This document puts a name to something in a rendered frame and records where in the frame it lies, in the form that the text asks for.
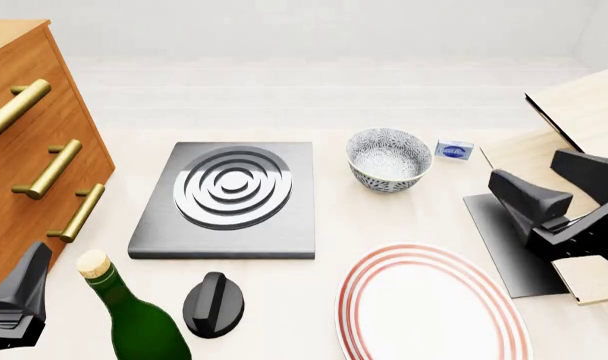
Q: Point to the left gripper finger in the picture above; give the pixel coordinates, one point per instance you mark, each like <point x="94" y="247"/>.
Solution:
<point x="26" y="281"/>

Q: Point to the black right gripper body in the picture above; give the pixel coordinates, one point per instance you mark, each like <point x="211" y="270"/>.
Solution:
<point x="579" y="238"/>

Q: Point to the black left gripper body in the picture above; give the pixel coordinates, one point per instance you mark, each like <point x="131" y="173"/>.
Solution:
<point x="14" y="332"/>

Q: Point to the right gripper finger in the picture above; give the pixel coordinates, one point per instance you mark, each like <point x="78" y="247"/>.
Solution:
<point x="529" y="200"/>
<point x="594" y="176"/>

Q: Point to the round black stove knob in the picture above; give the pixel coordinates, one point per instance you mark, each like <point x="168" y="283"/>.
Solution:
<point x="214" y="305"/>

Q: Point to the flat black stove plate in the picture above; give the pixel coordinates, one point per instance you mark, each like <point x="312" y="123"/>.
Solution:
<point x="294" y="225"/>

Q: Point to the small blue white box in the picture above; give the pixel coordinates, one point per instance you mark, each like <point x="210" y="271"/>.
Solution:
<point x="454" y="150"/>

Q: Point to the green corked glass bottle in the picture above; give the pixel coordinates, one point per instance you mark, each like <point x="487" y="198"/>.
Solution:
<point x="139" y="326"/>

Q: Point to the blue patterned white bowl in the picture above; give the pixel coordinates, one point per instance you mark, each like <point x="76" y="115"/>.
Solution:
<point x="389" y="165"/>

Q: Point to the white plate with red rings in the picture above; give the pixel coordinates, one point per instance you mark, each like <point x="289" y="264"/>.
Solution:
<point x="434" y="311"/>

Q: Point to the wooden cabinet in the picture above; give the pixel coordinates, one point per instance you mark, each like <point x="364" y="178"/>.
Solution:
<point x="44" y="112"/>

